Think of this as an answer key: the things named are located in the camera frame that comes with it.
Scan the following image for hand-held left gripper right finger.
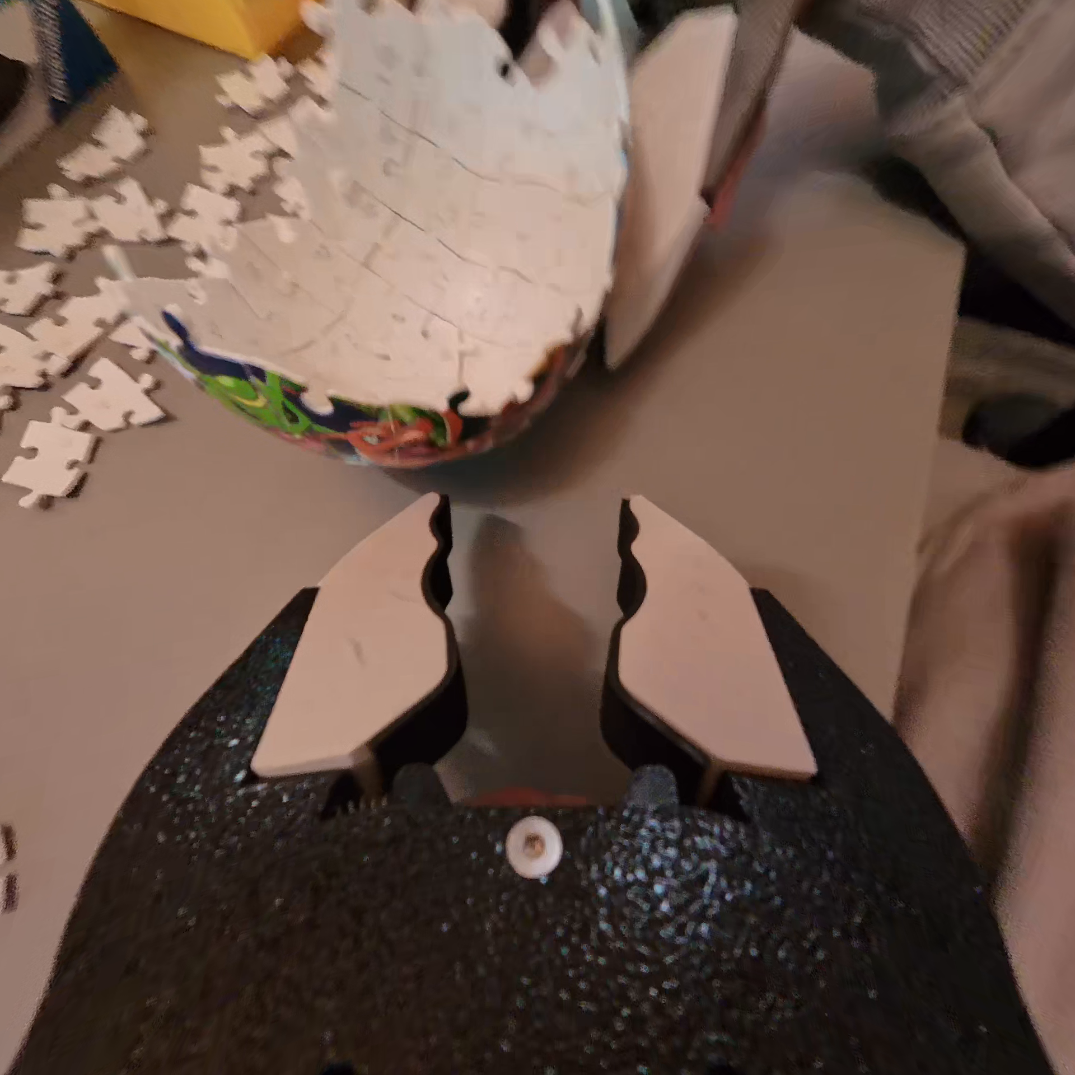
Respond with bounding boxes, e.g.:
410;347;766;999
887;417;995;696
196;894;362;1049
600;494;818;801

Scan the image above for yellow box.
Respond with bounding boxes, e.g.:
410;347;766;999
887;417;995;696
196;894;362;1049
88;0;324;60

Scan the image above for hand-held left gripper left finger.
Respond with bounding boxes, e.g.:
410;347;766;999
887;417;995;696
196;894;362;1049
250;492;469;796

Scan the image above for printed puzzle ball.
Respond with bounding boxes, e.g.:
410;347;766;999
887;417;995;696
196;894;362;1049
101;0;633;468

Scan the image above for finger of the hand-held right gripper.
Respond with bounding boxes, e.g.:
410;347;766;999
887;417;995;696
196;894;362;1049
603;7;740;371
704;0;799;230

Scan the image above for blue printed puzzle box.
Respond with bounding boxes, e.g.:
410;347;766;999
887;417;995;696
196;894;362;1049
34;0;119;123

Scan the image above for pile of puzzle pieces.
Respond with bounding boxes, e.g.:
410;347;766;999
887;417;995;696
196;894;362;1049
0;50;337;513

